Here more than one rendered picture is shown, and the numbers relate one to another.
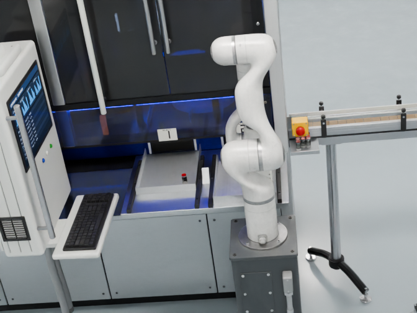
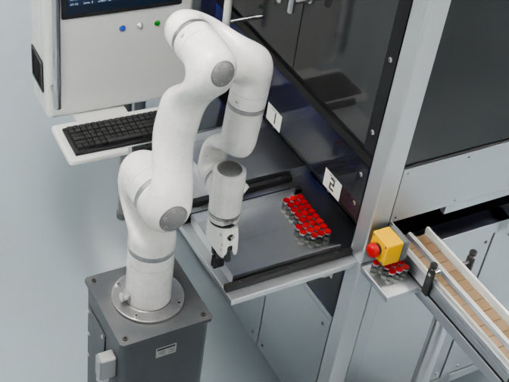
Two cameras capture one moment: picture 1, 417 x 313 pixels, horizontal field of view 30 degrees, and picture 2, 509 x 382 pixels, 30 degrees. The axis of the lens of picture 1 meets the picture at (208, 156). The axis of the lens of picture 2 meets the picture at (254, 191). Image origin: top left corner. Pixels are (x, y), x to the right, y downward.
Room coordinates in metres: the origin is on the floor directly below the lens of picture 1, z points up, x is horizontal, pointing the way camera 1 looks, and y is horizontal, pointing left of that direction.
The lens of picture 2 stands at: (1.49, -1.61, 2.69)
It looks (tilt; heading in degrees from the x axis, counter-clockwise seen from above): 40 degrees down; 49
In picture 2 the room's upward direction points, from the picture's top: 9 degrees clockwise
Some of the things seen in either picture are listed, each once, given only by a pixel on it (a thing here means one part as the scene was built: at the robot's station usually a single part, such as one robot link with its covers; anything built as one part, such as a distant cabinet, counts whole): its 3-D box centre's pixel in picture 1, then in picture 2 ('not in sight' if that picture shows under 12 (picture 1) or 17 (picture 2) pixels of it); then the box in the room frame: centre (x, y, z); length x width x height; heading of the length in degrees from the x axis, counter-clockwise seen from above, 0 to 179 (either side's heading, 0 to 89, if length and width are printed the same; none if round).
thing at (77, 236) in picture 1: (89, 220); (127, 129); (2.79, 0.54, 0.82); 0.40 x 0.14 x 0.02; 171
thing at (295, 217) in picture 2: not in sight; (298, 222); (2.94, -0.16, 0.90); 0.18 x 0.02 x 0.05; 82
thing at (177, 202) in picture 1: (206, 179); (248, 200); (2.90, 0.02, 0.87); 0.70 x 0.48 x 0.02; 83
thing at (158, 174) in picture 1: (169, 168); (243, 154); (2.99, 0.18, 0.90); 0.34 x 0.26 x 0.04; 173
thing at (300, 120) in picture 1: (300, 125); (388, 245); (3.03, -0.42, 0.99); 0.08 x 0.07 x 0.07; 173
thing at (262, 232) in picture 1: (260, 216); (149, 272); (2.44, -0.17, 0.95); 0.19 x 0.19 x 0.18
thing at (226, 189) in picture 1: (245, 176); (264, 233); (2.83, -0.15, 0.90); 0.34 x 0.26 x 0.04; 172
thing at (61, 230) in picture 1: (78, 225); (121, 126); (2.80, 0.60, 0.79); 0.45 x 0.28 x 0.03; 171
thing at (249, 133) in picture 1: (254, 140); (226, 187); (2.64, -0.19, 1.17); 0.09 x 0.08 x 0.13; 83
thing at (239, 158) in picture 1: (247, 169); (148, 201); (2.45, -0.13, 1.16); 0.19 x 0.12 x 0.24; 83
